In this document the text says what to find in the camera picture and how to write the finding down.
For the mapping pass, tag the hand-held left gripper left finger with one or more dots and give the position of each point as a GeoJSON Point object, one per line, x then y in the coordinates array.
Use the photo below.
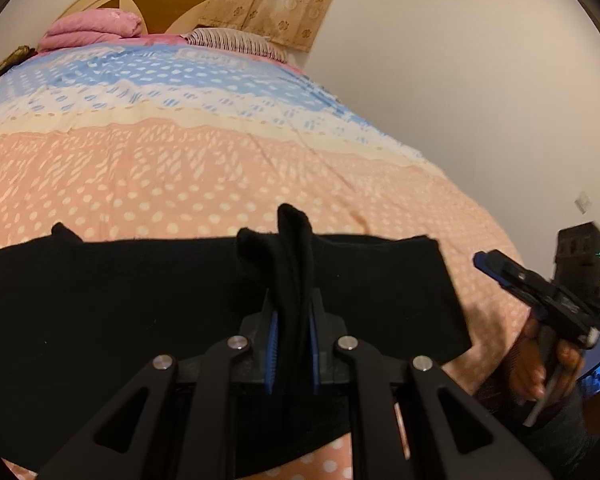
{"type": "Point", "coordinates": [273, 345]}

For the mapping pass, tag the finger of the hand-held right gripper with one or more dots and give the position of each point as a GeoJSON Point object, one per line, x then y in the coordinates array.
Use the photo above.
{"type": "Point", "coordinates": [535, 285]}

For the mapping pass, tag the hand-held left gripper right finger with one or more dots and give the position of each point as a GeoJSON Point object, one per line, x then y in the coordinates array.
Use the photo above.
{"type": "Point", "coordinates": [314, 355]}

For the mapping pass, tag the black pants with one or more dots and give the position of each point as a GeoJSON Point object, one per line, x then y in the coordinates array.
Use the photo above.
{"type": "Point", "coordinates": [105, 310]}

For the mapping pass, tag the person's right hand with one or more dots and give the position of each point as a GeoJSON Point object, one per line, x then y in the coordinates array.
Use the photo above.
{"type": "Point", "coordinates": [527, 370]}

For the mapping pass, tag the polka dot bed cover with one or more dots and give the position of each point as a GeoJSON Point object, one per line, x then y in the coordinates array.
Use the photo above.
{"type": "Point", "coordinates": [180, 160]}

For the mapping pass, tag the striped pillow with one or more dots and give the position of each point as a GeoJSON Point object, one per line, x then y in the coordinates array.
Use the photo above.
{"type": "Point", "coordinates": [235, 42]}

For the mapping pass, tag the beige floral window curtain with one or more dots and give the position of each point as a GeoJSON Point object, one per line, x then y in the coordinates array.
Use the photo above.
{"type": "Point", "coordinates": [280, 5]}

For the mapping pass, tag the cream wooden headboard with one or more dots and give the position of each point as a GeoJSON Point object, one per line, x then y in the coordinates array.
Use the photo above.
{"type": "Point", "coordinates": [170, 5]}

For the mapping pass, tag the folded pink blanket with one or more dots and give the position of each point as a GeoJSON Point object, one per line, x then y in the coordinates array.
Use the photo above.
{"type": "Point", "coordinates": [90, 27]}

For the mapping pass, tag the brown patterned bag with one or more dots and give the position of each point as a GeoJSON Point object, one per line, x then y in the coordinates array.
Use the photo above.
{"type": "Point", "coordinates": [10, 65]}

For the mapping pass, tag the white wall socket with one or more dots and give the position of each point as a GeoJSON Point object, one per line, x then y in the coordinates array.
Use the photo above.
{"type": "Point", "coordinates": [583, 202]}

